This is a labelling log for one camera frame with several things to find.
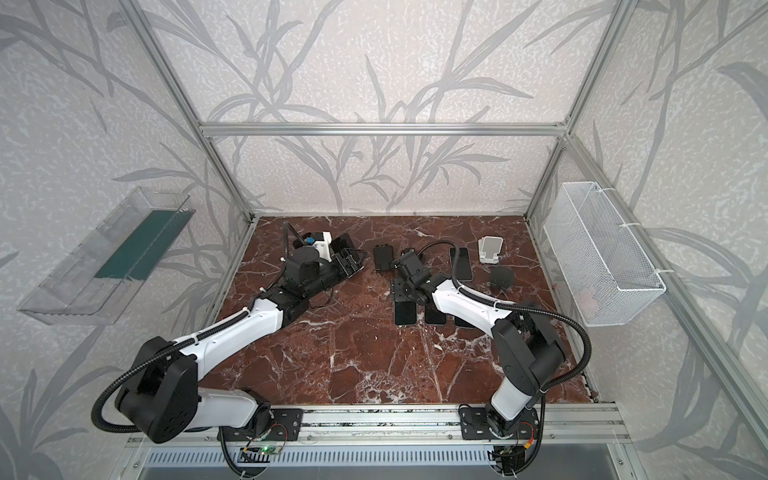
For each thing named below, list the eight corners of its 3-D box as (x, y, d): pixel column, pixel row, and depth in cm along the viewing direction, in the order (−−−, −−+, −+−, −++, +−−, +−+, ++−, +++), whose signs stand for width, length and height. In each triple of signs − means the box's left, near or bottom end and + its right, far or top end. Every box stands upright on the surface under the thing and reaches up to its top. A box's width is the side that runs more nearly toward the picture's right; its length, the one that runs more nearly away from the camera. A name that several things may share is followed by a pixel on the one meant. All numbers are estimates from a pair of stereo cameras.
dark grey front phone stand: (491, 288, 102) (492, 285, 100) (487, 268, 107) (488, 265, 105) (514, 288, 102) (516, 285, 100) (509, 268, 107) (510, 265, 105)
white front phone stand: (480, 263, 108) (484, 251, 103) (477, 248, 112) (481, 236, 107) (500, 263, 108) (506, 251, 103) (497, 248, 113) (502, 236, 107)
